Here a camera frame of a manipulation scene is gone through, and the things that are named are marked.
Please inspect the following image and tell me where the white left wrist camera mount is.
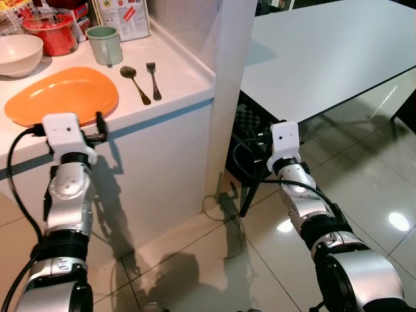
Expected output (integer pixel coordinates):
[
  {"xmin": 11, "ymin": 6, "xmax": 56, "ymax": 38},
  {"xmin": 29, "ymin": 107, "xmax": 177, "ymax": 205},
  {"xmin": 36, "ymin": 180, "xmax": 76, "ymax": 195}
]
[{"xmin": 41, "ymin": 112, "xmax": 99, "ymax": 168}]

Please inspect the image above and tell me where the dark metal spoon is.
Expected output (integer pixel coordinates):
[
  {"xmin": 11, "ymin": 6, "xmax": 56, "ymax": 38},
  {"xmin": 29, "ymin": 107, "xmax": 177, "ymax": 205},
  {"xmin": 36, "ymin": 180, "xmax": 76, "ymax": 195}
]
[{"xmin": 119, "ymin": 65, "xmax": 152, "ymax": 107}]

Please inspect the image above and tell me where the white counter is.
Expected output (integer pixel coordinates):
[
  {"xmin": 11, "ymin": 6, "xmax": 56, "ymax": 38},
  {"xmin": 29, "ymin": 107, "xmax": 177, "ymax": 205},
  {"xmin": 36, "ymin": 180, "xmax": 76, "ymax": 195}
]
[{"xmin": 0, "ymin": 19, "xmax": 257, "ymax": 274}]

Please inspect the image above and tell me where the white table with black legs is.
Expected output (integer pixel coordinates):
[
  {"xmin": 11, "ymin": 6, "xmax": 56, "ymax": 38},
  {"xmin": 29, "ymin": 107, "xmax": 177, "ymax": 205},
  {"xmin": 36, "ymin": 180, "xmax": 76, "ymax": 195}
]
[{"xmin": 240, "ymin": 0, "xmax": 416, "ymax": 124}]

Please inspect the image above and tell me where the colourful snack packet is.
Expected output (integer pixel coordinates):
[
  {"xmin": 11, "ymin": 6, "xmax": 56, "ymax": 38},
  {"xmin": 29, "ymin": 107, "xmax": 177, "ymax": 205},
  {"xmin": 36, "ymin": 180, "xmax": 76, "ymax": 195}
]
[{"xmin": 0, "ymin": 0, "xmax": 33, "ymax": 36}]

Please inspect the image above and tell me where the printed white carton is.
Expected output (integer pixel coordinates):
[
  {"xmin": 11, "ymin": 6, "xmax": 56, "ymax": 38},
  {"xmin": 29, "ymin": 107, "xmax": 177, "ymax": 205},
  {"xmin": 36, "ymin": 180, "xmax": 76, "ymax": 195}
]
[{"xmin": 91, "ymin": 0, "xmax": 151, "ymax": 42}]

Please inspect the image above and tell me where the dark metal fork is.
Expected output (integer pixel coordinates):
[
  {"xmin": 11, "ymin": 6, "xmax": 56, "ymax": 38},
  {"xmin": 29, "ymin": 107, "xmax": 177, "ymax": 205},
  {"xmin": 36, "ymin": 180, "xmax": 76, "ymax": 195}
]
[{"xmin": 146, "ymin": 62, "xmax": 163, "ymax": 101}]

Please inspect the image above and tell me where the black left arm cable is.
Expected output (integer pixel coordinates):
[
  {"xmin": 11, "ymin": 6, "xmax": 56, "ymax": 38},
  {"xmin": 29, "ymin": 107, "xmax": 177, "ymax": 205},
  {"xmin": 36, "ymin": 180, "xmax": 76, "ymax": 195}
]
[{"xmin": 0, "ymin": 126, "xmax": 45, "ymax": 312}]

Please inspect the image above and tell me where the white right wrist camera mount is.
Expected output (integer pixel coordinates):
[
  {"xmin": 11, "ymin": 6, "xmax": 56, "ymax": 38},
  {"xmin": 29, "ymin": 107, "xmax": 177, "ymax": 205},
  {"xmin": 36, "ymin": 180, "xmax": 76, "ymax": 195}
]
[{"xmin": 268, "ymin": 120, "xmax": 302, "ymax": 174}]

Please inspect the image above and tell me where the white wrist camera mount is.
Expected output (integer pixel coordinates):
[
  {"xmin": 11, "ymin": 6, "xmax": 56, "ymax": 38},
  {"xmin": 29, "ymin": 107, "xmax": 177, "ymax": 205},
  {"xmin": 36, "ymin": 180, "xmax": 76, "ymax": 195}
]
[
  {"xmin": 268, "ymin": 120, "xmax": 302, "ymax": 174},
  {"xmin": 41, "ymin": 112, "xmax": 99, "ymax": 168}
]

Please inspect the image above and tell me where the pale green mug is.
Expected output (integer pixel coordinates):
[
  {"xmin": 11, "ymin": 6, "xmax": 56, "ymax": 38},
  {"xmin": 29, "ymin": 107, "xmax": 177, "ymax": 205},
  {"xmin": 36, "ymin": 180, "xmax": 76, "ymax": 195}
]
[{"xmin": 86, "ymin": 25, "xmax": 124, "ymax": 68}]

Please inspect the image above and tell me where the orange plate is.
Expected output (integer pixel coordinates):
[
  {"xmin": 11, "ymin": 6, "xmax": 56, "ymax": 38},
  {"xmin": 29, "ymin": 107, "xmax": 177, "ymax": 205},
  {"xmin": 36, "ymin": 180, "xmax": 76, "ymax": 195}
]
[{"xmin": 5, "ymin": 66, "xmax": 120, "ymax": 128}]

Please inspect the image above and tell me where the white ceramic bowl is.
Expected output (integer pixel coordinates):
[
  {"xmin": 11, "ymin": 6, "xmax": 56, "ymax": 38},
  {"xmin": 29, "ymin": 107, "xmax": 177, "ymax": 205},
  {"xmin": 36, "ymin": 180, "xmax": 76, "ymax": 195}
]
[{"xmin": 0, "ymin": 34, "xmax": 45, "ymax": 79}]

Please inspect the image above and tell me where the red food box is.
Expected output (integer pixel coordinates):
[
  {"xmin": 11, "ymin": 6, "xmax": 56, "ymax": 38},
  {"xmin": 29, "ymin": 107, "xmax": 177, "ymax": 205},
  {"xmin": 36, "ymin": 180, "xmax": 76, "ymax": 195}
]
[{"xmin": 49, "ymin": 0, "xmax": 92, "ymax": 40}]

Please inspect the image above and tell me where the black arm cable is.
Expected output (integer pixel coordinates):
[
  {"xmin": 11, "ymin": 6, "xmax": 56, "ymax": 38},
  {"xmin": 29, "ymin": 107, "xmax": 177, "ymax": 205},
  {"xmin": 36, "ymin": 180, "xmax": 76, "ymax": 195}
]
[
  {"xmin": 0, "ymin": 126, "xmax": 45, "ymax": 312},
  {"xmin": 232, "ymin": 136, "xmax": 345, "ymax": 218}
]

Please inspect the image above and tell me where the red pot with lid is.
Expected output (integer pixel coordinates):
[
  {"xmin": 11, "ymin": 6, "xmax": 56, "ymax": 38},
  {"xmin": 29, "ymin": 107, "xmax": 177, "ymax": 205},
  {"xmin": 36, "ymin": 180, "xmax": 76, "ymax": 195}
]
[{"xmin": 22, "ymin": 12, "xmax": 79, "ymax": 57}]

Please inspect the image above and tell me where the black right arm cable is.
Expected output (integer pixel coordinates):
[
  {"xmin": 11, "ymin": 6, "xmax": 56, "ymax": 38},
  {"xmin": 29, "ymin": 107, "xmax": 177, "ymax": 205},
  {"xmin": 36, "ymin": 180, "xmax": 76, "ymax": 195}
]
[{"xmin": 232, "ymin": 136, "xmax": 345, "ymax": 218}]

